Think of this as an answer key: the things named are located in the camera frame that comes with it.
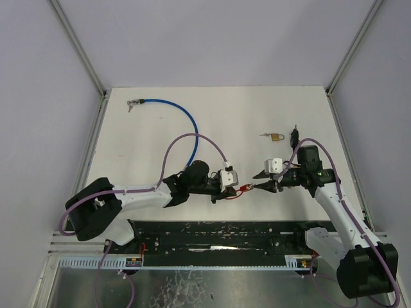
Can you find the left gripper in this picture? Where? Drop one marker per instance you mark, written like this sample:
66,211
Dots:
218,191

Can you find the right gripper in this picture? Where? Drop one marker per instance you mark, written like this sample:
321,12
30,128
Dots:
276,183

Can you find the red cable padlock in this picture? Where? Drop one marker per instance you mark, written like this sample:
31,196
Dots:
239,192

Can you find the small brass padlock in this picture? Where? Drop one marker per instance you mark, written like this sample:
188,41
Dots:
276,137

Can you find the black padlock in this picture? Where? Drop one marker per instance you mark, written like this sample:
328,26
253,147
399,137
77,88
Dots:
294,138

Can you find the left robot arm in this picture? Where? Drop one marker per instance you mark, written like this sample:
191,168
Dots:
105,210

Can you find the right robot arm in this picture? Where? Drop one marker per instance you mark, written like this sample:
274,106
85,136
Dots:
364,265

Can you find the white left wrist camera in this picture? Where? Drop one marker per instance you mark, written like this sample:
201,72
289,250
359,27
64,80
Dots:
228,177

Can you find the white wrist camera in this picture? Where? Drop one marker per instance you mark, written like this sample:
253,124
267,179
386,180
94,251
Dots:
228,177
273,166

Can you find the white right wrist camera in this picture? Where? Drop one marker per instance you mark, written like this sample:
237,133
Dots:
273,166

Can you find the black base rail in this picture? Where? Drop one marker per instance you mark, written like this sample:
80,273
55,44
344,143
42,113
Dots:
267,237

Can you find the blue cable lock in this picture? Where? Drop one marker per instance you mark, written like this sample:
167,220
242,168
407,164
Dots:
170,103

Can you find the keys of blue cable lock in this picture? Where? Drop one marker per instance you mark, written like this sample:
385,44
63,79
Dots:
130,104

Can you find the right aluminium frame post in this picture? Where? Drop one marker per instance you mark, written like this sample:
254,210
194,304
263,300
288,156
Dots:
354,45

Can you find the aluminium frame post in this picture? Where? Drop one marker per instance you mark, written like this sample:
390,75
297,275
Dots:
354,45
74,41

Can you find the left aluminium frame post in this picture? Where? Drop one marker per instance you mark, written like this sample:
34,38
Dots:
74,41

